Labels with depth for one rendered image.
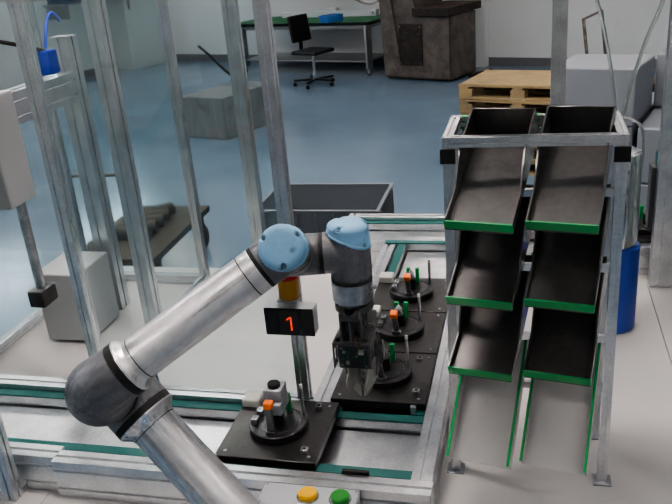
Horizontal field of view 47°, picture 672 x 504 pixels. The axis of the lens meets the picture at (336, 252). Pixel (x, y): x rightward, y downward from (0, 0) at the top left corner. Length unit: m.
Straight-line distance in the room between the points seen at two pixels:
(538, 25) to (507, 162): 10.29
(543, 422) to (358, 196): 2.46
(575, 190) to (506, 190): 0.13
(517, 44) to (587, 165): 10.43
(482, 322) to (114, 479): 0.91
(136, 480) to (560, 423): 0.95
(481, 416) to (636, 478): 0.40
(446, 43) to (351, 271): 9.67
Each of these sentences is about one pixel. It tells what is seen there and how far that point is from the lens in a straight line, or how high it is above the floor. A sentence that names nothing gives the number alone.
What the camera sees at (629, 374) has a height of 0.86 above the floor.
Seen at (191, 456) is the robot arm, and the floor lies 1.24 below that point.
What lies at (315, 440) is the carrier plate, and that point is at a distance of 1.84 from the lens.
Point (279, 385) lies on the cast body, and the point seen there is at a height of 1.09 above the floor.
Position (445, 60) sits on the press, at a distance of 11.00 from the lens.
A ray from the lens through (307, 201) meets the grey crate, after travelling 4.08.
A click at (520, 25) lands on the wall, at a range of 11.96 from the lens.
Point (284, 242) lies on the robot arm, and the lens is 1.20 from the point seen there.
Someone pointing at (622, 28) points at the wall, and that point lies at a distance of 11.58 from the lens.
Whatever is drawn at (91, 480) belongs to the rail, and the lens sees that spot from 1.97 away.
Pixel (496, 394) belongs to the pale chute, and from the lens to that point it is 1.74.
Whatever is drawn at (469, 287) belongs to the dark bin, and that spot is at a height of 1.37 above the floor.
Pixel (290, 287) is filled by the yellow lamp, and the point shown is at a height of 1.29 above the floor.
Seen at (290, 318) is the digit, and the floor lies 1.22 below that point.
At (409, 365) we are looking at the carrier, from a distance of 2.05.
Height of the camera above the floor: 2.05
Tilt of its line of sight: 22 degrees down
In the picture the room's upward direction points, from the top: 5 degrees counter-clockwise
